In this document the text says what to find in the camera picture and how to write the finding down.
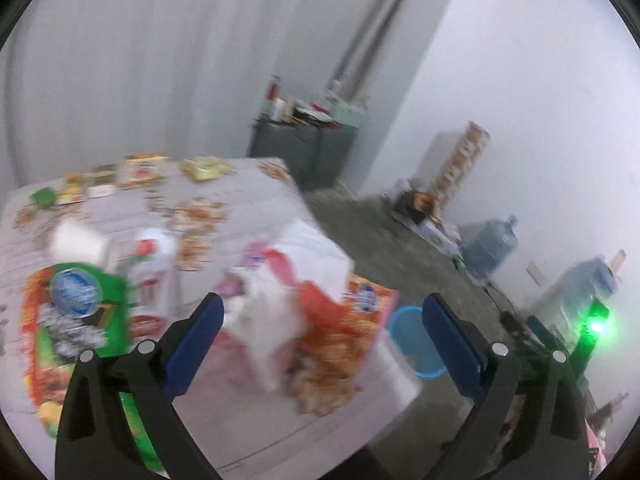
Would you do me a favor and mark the blue water jug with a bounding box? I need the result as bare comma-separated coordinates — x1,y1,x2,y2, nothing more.
530,257,617,344
461,216,518,284

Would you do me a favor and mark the blue plastic basin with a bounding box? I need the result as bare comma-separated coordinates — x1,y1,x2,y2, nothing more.
387,306,447,379

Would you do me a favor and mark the green potato chip bag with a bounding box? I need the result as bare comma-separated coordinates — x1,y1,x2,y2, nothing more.
20,261,166,474

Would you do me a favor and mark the white red-capped drink bottle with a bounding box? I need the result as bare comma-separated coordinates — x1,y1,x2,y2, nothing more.
127,228,179,340

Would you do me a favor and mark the white paper napkin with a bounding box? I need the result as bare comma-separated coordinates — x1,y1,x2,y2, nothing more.
216,219,354,392

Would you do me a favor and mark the tall printed cardboard box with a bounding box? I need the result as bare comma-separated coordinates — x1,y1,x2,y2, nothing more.
431,122,490,208

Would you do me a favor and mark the pink orange chip bag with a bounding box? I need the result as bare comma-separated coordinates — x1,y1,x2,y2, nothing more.
286,274,399,417

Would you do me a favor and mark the small white box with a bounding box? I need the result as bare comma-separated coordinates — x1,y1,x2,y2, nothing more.
87,183,117,198

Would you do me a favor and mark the small yellow snack packet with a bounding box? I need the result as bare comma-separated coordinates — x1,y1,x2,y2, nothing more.
56,172,87,206

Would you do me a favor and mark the orange snack packet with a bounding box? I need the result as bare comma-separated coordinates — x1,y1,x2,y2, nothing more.
117,154,167,188

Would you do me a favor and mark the dark grey cabinet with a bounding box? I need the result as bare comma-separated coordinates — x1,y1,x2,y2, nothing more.
247,119,358,192

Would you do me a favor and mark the mint green box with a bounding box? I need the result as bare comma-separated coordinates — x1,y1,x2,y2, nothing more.
331,101,367,128

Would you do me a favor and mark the red thermos bottle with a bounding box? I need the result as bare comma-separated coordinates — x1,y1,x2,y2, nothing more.
266,75,280,102

